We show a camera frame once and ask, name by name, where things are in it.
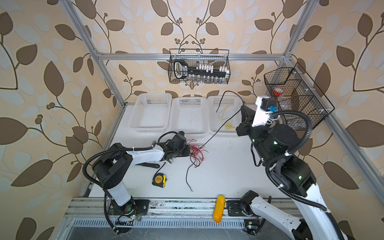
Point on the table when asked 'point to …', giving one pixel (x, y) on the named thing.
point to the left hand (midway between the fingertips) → (191, 149)
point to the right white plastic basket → (220, 109)
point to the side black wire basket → (293, 90)
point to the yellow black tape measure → (160, 180)
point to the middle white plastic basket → (190, 115)
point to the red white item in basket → (278, 91)
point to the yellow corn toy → (218, 209)
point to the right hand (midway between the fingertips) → (246, 108)
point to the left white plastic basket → (151, 112)
